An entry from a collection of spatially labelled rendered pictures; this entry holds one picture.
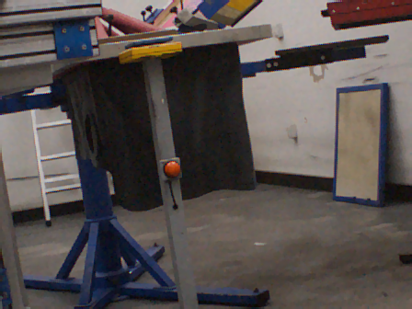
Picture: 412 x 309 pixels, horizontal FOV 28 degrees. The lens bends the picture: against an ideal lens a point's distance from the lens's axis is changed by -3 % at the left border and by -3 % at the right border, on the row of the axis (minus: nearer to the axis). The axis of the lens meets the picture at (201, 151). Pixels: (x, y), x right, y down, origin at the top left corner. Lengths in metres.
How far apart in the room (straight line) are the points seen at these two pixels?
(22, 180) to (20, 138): 0.35
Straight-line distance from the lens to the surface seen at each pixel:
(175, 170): 2.02
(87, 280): 3.46
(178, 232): 2.07
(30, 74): 1.97
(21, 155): 6.93
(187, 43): 2.28
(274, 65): 3.46
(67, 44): 1.91
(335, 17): 3.25
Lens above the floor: 0.82
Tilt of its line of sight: 4 degrees down
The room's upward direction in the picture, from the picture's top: 8 degrees counter-clockwise
